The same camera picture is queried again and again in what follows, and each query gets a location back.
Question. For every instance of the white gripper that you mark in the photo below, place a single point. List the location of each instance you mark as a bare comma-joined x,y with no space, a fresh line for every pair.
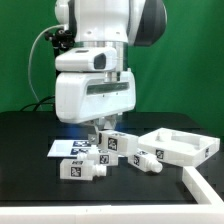
81,97

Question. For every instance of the white square tabletop part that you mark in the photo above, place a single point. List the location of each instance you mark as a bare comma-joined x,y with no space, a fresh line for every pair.
179,148

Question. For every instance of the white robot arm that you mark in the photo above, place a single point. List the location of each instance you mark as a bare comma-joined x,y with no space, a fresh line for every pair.
112,23

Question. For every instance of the white paper with tags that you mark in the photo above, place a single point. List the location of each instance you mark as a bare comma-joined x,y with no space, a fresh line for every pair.
69,148

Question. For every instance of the white L-shaped fence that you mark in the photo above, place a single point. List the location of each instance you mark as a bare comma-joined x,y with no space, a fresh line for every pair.
209,209

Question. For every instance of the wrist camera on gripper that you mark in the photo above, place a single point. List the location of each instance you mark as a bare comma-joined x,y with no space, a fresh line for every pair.
87,59

